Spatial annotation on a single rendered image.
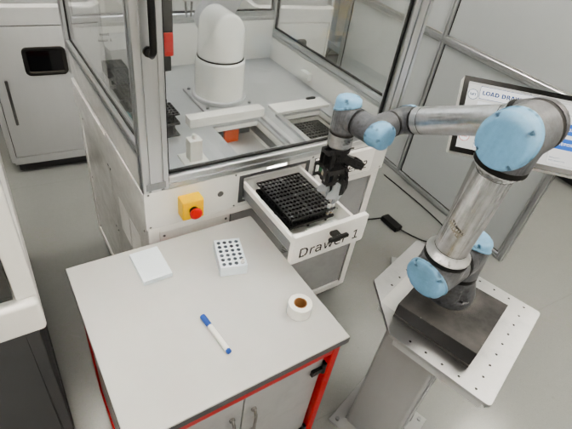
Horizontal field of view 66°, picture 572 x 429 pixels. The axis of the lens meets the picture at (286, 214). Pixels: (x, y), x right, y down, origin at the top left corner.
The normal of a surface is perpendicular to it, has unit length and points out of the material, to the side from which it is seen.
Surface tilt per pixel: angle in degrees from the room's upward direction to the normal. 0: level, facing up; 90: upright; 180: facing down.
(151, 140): 90
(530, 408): 0
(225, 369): 0
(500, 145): 84
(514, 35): 90
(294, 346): 0
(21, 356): 90
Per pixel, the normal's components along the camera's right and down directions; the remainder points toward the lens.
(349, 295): 0.13, -0.77
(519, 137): -0.76, 0.25
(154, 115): 0.53, 0.58
